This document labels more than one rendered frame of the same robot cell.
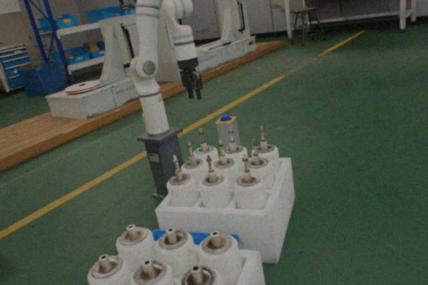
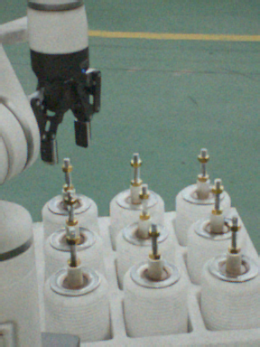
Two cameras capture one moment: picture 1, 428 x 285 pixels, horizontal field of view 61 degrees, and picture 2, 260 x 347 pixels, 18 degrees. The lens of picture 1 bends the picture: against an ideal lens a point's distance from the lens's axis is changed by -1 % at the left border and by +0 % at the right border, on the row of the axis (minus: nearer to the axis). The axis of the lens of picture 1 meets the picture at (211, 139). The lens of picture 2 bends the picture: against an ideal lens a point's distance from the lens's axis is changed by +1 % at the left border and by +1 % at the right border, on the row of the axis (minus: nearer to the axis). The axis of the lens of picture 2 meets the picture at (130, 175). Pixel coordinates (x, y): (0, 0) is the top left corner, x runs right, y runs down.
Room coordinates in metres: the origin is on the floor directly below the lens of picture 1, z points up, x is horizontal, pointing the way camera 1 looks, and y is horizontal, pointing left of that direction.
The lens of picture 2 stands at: (1.73, 0.95, 0.92)
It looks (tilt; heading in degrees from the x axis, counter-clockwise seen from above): 27 degrees down; 241
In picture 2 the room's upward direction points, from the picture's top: 2 degrees counter-clockwise
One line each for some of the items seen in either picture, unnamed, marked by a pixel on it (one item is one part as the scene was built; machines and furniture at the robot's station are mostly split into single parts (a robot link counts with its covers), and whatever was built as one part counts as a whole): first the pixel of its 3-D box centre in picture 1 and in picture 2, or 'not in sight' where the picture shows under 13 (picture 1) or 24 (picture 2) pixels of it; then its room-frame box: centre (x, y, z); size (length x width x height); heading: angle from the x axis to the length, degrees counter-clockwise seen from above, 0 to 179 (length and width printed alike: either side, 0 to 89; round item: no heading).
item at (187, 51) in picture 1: (189, 48); (45, 18); (1.33, 0.01, 0.64); 0.11 x 0.09 x 0.06; 114
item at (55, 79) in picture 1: (43, 79); not in sight; (5.30, 2.19, 0.19); 0.50 x 0.41 x 0.37; 53
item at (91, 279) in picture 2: (204, 150); (75, 281); (1.32, 0.03, 0.25); 0.08 x 0.08 x 0.01
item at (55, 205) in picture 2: (264, 148); (69, 204); (1.22, -0.18, 0.25); 0.08 x 0.08 x 0.01
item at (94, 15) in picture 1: (103, 14); not in sight; (6.71, 1.42, 0.90); 0.50 x 0.38 x 0.21; 47
